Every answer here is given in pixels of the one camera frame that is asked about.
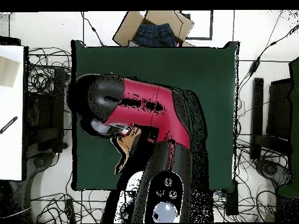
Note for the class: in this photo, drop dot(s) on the black flat panel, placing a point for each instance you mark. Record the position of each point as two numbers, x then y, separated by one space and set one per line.
279 109

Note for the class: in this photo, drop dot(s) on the black upright bar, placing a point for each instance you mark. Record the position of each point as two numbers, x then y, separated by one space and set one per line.
257 116

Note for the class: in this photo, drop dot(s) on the small black box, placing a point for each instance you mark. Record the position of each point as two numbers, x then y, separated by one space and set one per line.
231 198

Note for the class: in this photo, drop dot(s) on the dark green table cloth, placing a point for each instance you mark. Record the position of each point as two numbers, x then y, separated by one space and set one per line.
198 70

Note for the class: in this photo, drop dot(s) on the brown cardboard box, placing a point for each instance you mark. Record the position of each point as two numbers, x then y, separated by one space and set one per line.
126 30

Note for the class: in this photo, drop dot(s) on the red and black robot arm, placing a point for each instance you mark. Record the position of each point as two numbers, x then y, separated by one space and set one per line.
149 112

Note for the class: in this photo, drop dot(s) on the blue denim jeans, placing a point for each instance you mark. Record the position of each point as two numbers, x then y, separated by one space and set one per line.
154 35

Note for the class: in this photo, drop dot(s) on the tan terry towel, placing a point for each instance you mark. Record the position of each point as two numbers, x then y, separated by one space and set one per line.
127 144

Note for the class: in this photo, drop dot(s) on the beige block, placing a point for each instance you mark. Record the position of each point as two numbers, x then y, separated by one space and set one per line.
8 71

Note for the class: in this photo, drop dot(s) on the white table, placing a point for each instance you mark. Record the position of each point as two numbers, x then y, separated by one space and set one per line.
11 151

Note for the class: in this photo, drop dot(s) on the black equipment rack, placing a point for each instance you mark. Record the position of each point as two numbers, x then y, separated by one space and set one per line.
44 112

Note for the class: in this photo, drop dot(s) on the black striped strip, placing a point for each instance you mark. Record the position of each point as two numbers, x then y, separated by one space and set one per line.
8 124

